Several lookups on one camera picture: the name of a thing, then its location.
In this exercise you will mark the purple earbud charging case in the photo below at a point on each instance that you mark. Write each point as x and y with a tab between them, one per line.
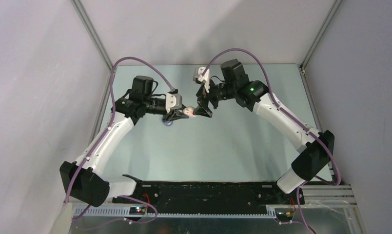
167	123

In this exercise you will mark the white earbud charging case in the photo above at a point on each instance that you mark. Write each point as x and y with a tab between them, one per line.
189	111

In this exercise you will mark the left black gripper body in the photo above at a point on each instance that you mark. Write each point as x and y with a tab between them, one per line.
171	110

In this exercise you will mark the left aluminium frame post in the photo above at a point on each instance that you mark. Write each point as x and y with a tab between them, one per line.
93	34

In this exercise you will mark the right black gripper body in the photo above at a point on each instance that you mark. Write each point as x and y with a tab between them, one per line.
217	93

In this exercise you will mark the aluminium frame post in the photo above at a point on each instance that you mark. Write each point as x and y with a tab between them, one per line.
93	34
321	32

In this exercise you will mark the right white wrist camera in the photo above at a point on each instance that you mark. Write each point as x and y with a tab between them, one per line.
202	76

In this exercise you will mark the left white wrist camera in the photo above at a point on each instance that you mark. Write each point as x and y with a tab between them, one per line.
173	100

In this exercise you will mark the right aluminium frame post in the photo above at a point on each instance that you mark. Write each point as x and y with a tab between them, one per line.
321	32

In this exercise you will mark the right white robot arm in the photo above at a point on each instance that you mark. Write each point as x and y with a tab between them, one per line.
315	148

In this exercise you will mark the left circuit board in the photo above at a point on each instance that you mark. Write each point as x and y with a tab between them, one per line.
137	210

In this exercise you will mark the circuit board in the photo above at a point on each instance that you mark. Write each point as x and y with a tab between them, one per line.
137	210
284	217

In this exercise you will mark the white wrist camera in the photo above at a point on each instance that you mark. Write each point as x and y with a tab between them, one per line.
173	100
202	76

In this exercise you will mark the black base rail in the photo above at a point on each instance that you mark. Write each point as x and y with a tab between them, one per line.
213	198

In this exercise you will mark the right circuit board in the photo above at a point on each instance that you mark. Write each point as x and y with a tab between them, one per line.
284	217

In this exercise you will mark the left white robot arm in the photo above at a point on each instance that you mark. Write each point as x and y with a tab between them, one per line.
83	178

